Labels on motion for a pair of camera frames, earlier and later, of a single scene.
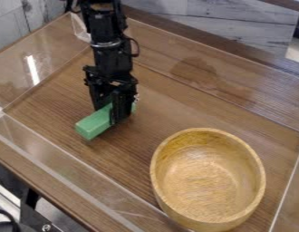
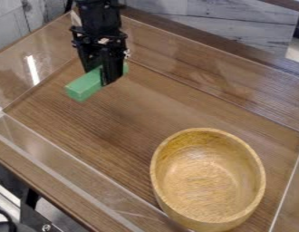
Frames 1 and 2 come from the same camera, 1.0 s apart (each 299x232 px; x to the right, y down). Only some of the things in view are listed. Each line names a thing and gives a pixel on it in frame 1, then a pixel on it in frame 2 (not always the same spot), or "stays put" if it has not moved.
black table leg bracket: [33, 220] stays put
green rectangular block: [98, 121] -> [87, 84]
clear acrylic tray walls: [183, 145] stays put
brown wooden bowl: [209, 179] stays put
